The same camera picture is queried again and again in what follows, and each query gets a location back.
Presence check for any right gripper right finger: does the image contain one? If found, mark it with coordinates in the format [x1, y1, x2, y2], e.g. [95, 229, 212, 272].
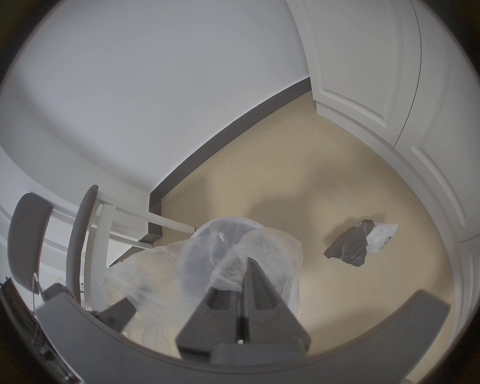
[242, 258, 312, 353]

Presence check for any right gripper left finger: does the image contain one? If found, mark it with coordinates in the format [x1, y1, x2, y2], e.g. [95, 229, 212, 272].
[176, 259, 250, 359]

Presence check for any clear plastic bag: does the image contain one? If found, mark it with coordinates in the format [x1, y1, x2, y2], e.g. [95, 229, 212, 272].
[103, 217, 304, 349]

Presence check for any black plastic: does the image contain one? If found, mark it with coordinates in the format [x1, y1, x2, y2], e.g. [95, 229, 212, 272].
[324, 219, 376, 268]

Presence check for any white trash bin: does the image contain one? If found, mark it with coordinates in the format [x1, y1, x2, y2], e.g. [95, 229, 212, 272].
[187, 219, 297, 301]

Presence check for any grey chair with white legs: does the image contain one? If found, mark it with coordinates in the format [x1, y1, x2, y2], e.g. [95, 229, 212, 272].
[7, 184, 196, 312]

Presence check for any white wardrobe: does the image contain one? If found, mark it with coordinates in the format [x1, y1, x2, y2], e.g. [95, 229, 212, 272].
[285, 0, 480, 338]

